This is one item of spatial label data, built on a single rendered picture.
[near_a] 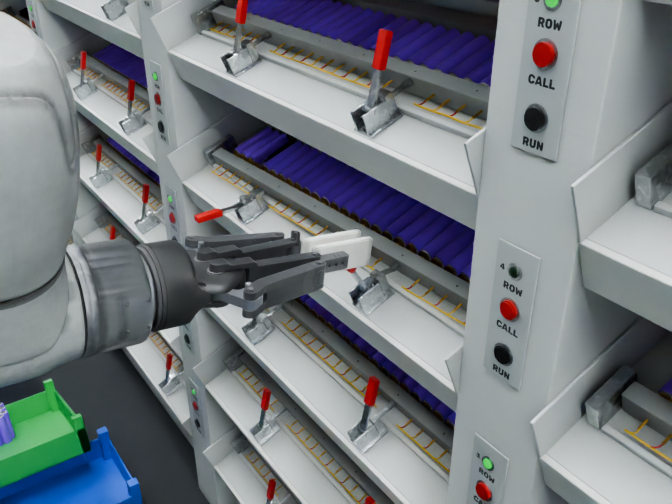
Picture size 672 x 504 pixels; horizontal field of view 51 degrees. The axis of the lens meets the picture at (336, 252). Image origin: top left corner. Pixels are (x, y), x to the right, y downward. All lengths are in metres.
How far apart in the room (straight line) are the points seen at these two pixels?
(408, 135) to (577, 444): 0.30
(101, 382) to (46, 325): 1.40
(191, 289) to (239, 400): 0.68
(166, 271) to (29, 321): 0.12
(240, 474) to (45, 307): 0.93
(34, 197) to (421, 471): 0.56
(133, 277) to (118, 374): 1.38
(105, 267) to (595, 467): 0.41
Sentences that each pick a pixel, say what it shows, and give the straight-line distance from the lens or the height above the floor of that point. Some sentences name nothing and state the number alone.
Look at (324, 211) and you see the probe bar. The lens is 0.87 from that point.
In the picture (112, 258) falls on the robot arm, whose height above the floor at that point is 0.89.
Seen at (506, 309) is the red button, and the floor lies 0.85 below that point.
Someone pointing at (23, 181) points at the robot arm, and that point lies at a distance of 0.42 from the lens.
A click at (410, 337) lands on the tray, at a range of 0.72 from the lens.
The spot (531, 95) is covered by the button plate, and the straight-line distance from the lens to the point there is 0.51.
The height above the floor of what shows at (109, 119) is 0.74.
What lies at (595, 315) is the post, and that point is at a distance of 0.58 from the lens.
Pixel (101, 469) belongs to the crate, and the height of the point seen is 0.00.
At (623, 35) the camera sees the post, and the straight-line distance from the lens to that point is 0.47.
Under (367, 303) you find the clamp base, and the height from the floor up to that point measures 0.75.
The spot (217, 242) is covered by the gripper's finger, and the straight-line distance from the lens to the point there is 0.68.
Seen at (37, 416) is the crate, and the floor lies 0.01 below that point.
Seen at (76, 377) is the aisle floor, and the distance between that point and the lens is 1.97.
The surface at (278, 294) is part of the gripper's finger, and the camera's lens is 0.62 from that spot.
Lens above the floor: 1.15
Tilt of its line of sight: 28 degrees down
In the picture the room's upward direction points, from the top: straight up
